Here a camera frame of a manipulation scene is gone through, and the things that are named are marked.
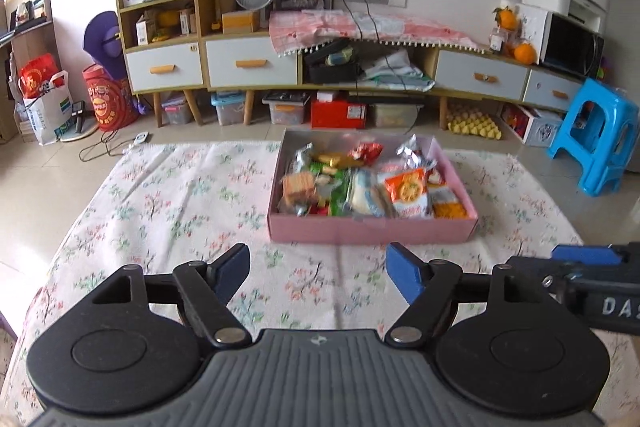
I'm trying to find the purple sun hat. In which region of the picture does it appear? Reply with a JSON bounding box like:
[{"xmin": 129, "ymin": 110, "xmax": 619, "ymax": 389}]
[{"xmin": 81, "ymin": 10, "xmax": 134, "ymax": 96}]

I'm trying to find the pile of folded bags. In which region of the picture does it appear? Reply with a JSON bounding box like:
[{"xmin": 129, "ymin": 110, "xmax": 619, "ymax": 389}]
[{"xmin": 358, "ymin": 48, "xmax": 437, "ymax": 94}]

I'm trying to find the clear plastic storage bin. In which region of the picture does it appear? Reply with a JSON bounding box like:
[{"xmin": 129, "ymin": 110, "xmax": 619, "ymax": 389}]
[
  {"xmin": 371, "ymin": 102, "xmax": 419, "ymax": 130},
  {"xmin": 261, "ymin": 90, "xmax": 308, "ymax": 126},
  {"xmin": 210, "ymin": 90, "xmax": 249, "ymax": 127},
  {"xmin": 160, "ymin": 93, "xmax": 194, "ymax": 126}
]

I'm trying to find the yellow egg tray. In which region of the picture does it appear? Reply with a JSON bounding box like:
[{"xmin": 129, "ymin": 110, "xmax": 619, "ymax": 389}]
[{"xmin": 445, "ymin": 103, "xmax": 504, "ymax": 141}]

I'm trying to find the red cardboard box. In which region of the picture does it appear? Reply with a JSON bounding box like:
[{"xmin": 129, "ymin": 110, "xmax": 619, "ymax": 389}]
[{"xmin": 309, "ymin": 97, "xmax": 369, "ymax": 131}]

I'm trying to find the red patterned bag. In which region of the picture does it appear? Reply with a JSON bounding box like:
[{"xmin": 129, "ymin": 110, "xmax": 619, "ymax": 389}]
[{"xmin": 81, "ymin": 62, "xmax": 139, "ymax": 132}]

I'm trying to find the long wooden cabinet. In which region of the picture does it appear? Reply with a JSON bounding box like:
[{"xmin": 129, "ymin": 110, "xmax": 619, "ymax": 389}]
[{"xmin": 201, "ymin": 26, "xmax": 602, "ymax": 131}]

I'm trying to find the red gift bag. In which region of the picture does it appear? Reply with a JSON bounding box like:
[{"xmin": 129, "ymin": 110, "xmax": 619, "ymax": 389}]
[{"xmin": 18, "ymin": 52, "xmax": 62, "ymax": 101}]

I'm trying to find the yellow fruit ornament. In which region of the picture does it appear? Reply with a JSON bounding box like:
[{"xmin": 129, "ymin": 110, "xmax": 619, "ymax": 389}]
[{"xmin": 156, "ymin": 8, "xmax": 182, "ymax": 44}]

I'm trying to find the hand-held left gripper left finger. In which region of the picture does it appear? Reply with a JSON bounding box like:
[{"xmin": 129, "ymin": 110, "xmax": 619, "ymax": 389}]
[{"xmin": 87, "ymin": 243, "xmax": 252, "ymax": 350}]

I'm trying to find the red candy packet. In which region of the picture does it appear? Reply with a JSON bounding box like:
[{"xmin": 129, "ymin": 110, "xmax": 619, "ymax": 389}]
[{"xmin": 346, "ymin": 141, "xmax": 384, "ymax": 166}]

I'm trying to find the white patterned box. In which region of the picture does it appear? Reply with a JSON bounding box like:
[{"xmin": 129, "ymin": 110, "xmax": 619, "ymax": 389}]
[{"xmin": 499, "ymin": 102, "xmax": 564, "ymax": 148}]

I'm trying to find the floral blanket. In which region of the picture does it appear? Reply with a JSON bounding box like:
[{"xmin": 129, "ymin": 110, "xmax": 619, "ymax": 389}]
[{"xmin": 0, "ymin": 140, "xmax": 587, "ymax": 427}]

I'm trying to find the white shopping bag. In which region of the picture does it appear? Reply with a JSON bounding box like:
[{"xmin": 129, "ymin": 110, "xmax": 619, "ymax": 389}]
[{"xmin": 21, "ymin": 68, "xmax": 77, "ymax": 146}]

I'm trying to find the small white carton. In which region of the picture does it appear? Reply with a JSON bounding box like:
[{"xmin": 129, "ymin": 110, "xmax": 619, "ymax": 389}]
[{"xmin": 135, "ymin": 13, "xmax": 159, "ymax": 46}]

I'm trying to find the red-orange white snack packet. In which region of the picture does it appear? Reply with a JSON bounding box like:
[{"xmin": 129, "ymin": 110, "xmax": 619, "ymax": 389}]
[{"xmin": 381, "ymin": 168, "xmax": 432, "ymax": 219}]

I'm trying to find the green snack packet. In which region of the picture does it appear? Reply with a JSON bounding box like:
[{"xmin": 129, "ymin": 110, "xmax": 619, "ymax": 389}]
[{"xmin": 326, "ymin": 168, "xmax": 352, "ymax": 216}]

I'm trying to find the orange dotted snack packet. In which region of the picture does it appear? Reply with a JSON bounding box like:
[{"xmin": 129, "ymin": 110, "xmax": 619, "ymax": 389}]
[{"xmin": 426, "ymin": 168, "xmax": 472, "ymax": 221}]

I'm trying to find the black door microwave oven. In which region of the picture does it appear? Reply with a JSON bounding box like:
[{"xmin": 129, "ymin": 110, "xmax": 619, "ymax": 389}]
[{"xmin": 514, "ymin": 2, "xmax": 607, "ymax": 81}]

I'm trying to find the silver foil snack packet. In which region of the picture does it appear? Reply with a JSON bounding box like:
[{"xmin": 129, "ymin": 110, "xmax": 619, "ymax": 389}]
[
  {"xmin": 396, "ymin": 133, "xmax": 437, "ymax": 168},
  {"xmin": 286, "ymin": 143, "xmax": 314, "ymax": 176}
]

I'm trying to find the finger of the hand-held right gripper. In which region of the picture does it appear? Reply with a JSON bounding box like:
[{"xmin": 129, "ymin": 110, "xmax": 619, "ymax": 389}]
[{"xmin": 506, "ymin": 243, "xmax": 627, "ymax": 289}]

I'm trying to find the thin black floor cable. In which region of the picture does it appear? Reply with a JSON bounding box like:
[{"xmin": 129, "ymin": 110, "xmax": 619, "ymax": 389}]
[{"xmin": 79, "ymin": 126, "xmax": 147, "ymax": 164}]

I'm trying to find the orange fruit ornament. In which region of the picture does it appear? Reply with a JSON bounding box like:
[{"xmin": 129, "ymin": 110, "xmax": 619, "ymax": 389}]
[
  {"xmin": 491, "ymin": 5, "xmax": 519, "ymax": 31},
  {"xmin": 513, "ymin": 41, "xmax": 539, "ymax": 66}
]

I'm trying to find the wooden bookshelf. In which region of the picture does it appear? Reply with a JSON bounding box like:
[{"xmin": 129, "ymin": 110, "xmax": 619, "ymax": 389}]
[{"xmin": 0, "ymin": 0, "xmax": 57, "ymax": 144}]

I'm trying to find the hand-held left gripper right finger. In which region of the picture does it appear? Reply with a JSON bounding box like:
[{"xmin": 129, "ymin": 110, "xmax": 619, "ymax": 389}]
[{"xmin": 384, "ymin": 241, "xmax": 556, "ymax": 350}]

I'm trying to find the small orange cardboard box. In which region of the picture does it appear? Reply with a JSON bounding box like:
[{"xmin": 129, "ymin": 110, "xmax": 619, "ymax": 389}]
[{"xmin": 220, "ymin": 8, "xmax": 262, "ymax": 36}]

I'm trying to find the pink checked tablecloth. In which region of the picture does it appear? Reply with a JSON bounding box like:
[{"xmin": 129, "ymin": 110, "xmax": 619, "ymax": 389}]
[{"xmin": 268, "ymin": 8, "xmax": 494, "ymax": 58}]

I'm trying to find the white round stand base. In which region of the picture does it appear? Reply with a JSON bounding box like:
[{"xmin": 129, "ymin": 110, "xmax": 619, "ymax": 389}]
[{"xmin": 59, "ymin": 100, "xmax": 99, "ymax": 144}]

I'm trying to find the blue plastic stool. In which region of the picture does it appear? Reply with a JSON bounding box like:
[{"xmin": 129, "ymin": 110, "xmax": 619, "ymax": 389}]
[{"xmin": 545, "ymin": 77, "xmax": 640, "ymax": 198}]

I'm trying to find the black power cable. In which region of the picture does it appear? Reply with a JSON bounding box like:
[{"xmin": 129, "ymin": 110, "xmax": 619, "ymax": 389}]
[{"xmin": 341, "ymin": 0, "xmax": 412, "ymax": 100}]

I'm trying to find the white refrigerator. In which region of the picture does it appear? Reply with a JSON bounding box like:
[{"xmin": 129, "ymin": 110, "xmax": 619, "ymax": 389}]
[{"xmin": 606, "ymin": 0, "xmax": 640, "ymax": 78}]

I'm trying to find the orange cracker clear packet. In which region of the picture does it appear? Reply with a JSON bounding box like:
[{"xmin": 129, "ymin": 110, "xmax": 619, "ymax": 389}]
[{"xmin": 281, "ymin": 171, "xmax": 319, "ymax": 208}]

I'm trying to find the pink cardboard box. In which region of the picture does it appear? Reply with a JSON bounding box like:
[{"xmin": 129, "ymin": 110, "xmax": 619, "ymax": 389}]
[{"xmin": 266, "ymin": 127, "xmax": 480, "ymax": 244}]

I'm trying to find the white drawer wooden handle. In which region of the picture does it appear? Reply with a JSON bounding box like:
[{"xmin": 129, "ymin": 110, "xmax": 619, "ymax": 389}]
[
  {"xmin": 124, "ymin": 42, "xmax": 204, "ymax": 94},
  {"xmin": 435, "ymin": 48, "xmax": 531, "ymax": 101},
  {"xmin": 524, "ymin": 68, "xmax": 584, "ymax": 112},
  {"xmin": 205, "ymin": 35, "xmax": 300, "ymax": 90}
]

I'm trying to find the black storage case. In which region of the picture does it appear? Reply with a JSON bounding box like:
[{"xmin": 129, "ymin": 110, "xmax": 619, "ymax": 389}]
[{"xmin": 303, "ymin": 37, "xmax": 362, "ymax": 84}]

